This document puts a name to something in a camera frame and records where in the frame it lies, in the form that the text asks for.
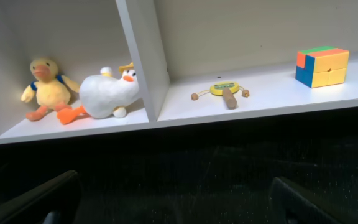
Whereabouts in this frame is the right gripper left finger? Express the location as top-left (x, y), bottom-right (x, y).
top-left (0, 170), bottom-right (82, 224)

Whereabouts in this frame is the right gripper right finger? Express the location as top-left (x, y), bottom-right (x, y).
top-left (268, 177), bottom-right (358, 224)

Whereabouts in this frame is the yellow rattle drum toy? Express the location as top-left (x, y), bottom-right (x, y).
top-left (190, 81), bottom-right (250, 110)

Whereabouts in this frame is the many-coloured puzzle cube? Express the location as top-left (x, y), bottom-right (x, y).
top-left (295, 45), bottom-right (351, 89)

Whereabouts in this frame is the white plush duck yellow hat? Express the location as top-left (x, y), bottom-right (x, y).
top-left (56, 62), bottom-right (141, 126)

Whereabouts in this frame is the white shelf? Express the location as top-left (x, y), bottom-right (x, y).
top-left (0, 0), bottom-right (358, 147)

